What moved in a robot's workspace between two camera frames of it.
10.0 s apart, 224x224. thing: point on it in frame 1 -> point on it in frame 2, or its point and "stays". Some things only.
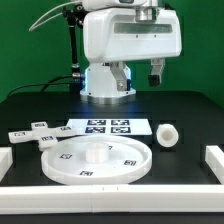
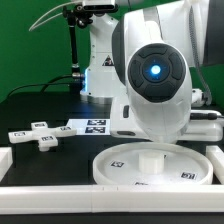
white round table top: (96, 159) -> (152, 164)
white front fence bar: (107, 198) stays
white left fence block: (6, 160) stays
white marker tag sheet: (109, 126) stays
